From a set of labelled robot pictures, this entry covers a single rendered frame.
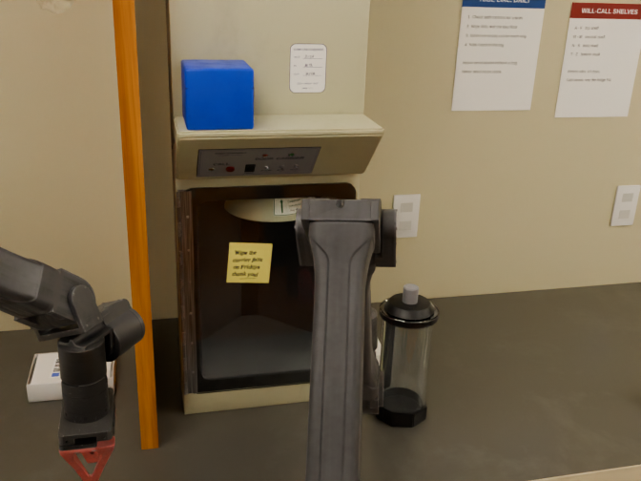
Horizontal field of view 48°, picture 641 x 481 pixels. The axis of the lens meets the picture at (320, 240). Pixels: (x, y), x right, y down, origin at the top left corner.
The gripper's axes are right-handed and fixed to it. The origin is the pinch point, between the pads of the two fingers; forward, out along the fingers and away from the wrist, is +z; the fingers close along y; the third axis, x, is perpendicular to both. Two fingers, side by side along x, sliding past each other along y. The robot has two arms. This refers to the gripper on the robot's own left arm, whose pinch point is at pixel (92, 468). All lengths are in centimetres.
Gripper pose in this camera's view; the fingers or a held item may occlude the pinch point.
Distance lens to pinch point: 107.3
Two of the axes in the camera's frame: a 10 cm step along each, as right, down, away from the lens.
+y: -2.4, -3.6, 9.0
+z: -0.4, 9.3, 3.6
